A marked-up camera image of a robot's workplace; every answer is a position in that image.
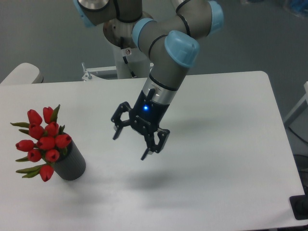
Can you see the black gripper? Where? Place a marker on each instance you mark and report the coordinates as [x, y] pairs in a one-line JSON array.
[[145, 118]]

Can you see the red tulip bouquet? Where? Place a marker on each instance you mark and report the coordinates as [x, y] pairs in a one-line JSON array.
[[48, 142]]

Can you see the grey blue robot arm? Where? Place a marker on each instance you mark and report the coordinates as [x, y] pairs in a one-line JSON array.
[[172, 46]]

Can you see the dark grey ribbed vase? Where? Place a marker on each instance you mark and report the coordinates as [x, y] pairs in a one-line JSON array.
[[72, 166]]

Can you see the white chair seat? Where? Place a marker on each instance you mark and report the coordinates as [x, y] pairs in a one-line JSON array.
[[24, 73]]

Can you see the black device at table edge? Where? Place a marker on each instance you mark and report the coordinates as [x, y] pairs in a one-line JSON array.
[[299, 204]]

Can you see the blue plastic item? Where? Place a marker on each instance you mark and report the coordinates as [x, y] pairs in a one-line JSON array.
[[297, 7]]

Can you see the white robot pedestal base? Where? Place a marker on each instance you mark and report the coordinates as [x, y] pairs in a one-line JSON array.
[[130, 62]]

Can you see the white furniture frame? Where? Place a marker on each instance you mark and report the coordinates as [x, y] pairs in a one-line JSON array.
[[298, 109]]

